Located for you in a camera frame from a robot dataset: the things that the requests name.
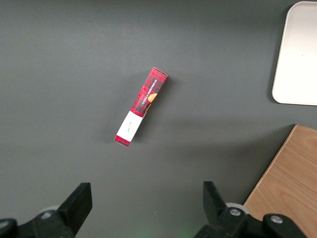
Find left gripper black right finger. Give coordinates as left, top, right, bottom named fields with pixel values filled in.
left=192, top=181, right=311, bottom=238

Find red tartan shortbread box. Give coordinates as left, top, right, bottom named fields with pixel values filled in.
left=113, top=66, right=170, bottom=149

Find dark grey table cover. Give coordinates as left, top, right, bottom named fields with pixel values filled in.
left=0, top=0, right=317, bottom=238

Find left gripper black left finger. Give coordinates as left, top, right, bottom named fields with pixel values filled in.
left=0, top=182, right=93, bottom=238

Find beige plastic tray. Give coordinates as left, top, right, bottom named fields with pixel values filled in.
left=271, top=0, right=317, bottom=106

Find wooden drawer cabinet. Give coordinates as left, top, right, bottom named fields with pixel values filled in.
left=243, top=123, right=317, bottom=238

